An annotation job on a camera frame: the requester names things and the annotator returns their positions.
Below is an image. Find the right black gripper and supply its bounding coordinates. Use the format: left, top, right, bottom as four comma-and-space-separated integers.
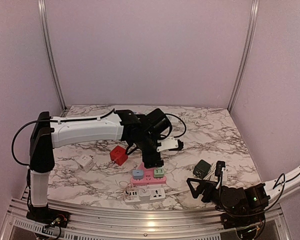
187, 178, 226, 212

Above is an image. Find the green plug adapter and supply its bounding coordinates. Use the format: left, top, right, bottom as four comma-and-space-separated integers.
153, 168, 165, 179

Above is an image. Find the dark green charger plug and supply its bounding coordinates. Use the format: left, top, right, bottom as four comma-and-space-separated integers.
192, 159, 211, 179

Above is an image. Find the pink triangular power socket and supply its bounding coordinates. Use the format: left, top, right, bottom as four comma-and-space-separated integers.
130, 162, 167, 186

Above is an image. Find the light blue charger plug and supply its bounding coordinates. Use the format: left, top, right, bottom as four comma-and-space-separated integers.
132, 169, 144, 180

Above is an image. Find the red cube socket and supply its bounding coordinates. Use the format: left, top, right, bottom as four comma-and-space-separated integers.
109, 145, 128, 166

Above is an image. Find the white charger plug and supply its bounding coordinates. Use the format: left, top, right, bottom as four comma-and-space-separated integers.
138, 189, 151, 198

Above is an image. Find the long white colourful power strip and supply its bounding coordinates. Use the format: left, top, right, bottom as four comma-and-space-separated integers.
168, 113, 201, 126

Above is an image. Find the white power strip with USB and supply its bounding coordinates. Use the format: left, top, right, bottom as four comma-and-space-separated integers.
124, 188, 166, 205

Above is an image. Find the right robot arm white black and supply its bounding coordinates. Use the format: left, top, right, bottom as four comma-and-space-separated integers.
186, 161, 300, 226

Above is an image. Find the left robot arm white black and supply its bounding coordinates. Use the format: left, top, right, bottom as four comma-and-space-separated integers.
18, 108, 179, 223

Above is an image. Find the white cube socket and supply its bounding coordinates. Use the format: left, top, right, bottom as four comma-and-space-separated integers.
75, 154, 94, 173

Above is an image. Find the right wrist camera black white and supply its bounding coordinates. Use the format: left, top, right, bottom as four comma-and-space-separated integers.
214, 160, 228, 189

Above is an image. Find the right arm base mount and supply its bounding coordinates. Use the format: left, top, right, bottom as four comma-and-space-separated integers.
220, 213, 266, 240

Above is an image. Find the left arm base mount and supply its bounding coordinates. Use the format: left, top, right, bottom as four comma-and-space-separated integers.
26, 208, 70, 239

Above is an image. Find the aluminium front rail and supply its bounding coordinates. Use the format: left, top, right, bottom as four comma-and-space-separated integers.
0, 198, 292, 240

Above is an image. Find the right aluminium frame post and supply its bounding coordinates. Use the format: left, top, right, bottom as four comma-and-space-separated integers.
227, 0, 260, 114

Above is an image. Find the aluminium frame post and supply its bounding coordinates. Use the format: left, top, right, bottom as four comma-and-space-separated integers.
37, 0, 67, 112
227, 0, 260, 114

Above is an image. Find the left aluminium frame post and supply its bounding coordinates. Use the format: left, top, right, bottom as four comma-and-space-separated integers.
37, 0, 67, 112

